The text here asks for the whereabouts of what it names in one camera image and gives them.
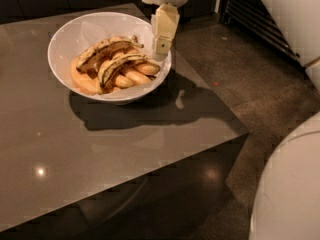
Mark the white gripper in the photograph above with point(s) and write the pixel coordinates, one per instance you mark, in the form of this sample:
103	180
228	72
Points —
164	25

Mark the spotted banana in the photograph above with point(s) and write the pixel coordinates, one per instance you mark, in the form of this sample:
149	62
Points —
104	48
108	69

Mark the yellow banana right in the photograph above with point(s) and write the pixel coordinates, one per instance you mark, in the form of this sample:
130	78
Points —
148	69

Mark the yellow banana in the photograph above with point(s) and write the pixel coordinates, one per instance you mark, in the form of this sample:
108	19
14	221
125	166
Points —
122	82
136	77
148	69

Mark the yellow banana middle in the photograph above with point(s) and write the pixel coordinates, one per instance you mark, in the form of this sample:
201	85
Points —
136	77

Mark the yellow banana lower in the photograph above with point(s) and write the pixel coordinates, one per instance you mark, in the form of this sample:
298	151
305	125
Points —
122	82

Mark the white ceramic bowl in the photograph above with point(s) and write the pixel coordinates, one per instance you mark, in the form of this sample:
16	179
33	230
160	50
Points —
82	32

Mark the orange fruit in bowl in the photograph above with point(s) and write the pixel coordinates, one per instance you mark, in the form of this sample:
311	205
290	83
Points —
86	83

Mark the dark metal rack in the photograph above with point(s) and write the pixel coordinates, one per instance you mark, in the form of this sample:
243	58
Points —
272	20

